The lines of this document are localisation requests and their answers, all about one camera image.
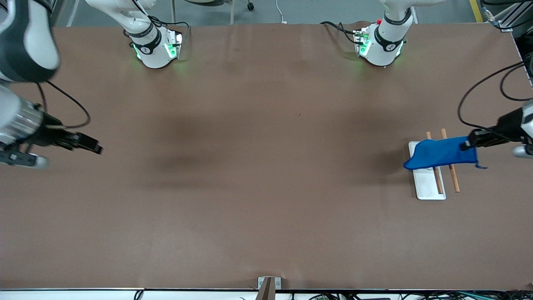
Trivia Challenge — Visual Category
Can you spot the blue microfibre towel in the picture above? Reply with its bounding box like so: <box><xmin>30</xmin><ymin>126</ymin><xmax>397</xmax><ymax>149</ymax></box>
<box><xmin>403</xmin><ymin>136</ymin><xmax>488</xmax><ymax>170</ymax></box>

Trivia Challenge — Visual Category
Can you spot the black right base cable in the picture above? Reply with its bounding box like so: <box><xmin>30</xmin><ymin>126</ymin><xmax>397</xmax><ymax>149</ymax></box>
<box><xmin>150</xmin><ymin>15</ymin><xmax>192</xmax><ymax>30</ymax></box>

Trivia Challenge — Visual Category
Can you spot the metal chair base with caster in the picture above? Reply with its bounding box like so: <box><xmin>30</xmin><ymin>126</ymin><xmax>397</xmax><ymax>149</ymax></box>
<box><xmin>171</xmin><ymin>0</ymin><xmax>255</xmax><ymax>25</ymax></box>

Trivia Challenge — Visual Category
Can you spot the white towel rack base tray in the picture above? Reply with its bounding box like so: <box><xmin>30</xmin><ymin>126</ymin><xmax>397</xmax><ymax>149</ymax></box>
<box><xmin>408</xmin><ymin>141</ymin><xmax>446</xmax><ymax>200</ymax></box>

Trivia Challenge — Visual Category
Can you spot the black left base cable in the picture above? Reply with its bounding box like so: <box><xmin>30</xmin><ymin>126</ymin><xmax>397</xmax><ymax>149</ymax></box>
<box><xmin>320</xmin><ymin>21</ymin><xmax>363</xmax><ymax>44</ymax></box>

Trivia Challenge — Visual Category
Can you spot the metal table edge bracket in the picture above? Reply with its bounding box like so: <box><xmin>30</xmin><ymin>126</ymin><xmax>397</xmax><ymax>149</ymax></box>
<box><xmin>257</xmin><ymin>276</ymin><xmax>282</xmax><ymax>300</ymax></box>

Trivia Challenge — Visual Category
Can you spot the black base cable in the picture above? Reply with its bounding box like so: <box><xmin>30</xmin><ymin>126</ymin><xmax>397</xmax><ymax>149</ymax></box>
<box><xmin>150</xmin><ymin>15</ymin><xmax>192</xmax><ymax>30</ymax></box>
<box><xmin>320</xmin><ymin>21</ymin><xmax>363</xmax><ymax>44</ymax></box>

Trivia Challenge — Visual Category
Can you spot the aluminium frame extrusion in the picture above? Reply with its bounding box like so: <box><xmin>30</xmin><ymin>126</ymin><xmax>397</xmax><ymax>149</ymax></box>
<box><xmin>49</xmin><ymin>0</ymin><xmax>80</xmax><ymax>28</ymax></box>
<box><xmin>481</xmin><ymin>0</ymin><xmax>533</xmax><ymax>32</ymax></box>

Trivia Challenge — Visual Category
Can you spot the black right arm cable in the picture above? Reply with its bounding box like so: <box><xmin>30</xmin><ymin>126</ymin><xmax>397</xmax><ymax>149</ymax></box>
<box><xmin>37</xmin><ymin>80</ymin><xmax>91</xmax><ymax>129</ymax></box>

